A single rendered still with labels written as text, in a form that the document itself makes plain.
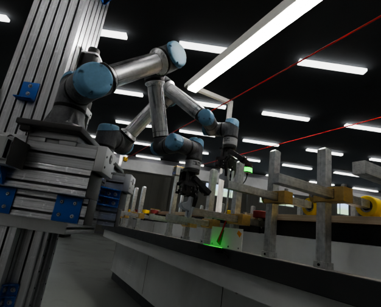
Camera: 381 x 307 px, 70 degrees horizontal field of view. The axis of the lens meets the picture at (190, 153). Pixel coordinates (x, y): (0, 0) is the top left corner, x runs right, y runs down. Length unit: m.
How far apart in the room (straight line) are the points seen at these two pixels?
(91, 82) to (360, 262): 1.15
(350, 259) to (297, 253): 0.25
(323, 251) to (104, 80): 0.94
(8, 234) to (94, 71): 0.70
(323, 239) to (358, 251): 0.22
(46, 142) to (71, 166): 0.12
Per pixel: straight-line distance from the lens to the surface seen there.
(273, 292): 1.24
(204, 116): 1.34
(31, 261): 1.30
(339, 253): 1.30
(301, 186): 0.93
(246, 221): 1.37
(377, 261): 1.22
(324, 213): 1.07
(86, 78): 0.99
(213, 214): 1.30
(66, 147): 1.03
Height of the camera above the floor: 0.76
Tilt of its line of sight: 16 degrees up
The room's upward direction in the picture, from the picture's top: 8 degrees clockwise
